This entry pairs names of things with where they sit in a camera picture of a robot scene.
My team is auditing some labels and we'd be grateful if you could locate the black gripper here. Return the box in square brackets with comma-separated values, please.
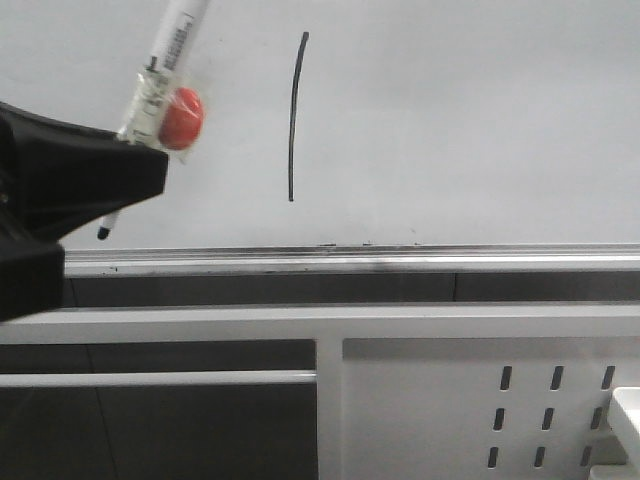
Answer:
[1, 103, 169, 321]

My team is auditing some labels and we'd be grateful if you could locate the black whiteboard marker with magnet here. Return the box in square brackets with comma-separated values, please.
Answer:
[96, 0, 211, 242]

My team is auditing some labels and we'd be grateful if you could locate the grey metal whiteboard stand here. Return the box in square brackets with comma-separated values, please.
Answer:
[1, 271, 639, 479]

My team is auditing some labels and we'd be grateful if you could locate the white upper marker tray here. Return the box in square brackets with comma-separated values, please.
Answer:
[607, 387, 640, 470]

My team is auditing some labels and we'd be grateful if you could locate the white lower tray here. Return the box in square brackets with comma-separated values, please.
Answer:
[588, 465, 640, 480]

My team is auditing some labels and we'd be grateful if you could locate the white whiteboard with aluminium frame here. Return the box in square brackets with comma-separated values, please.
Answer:
[0, 0, 640, 276]

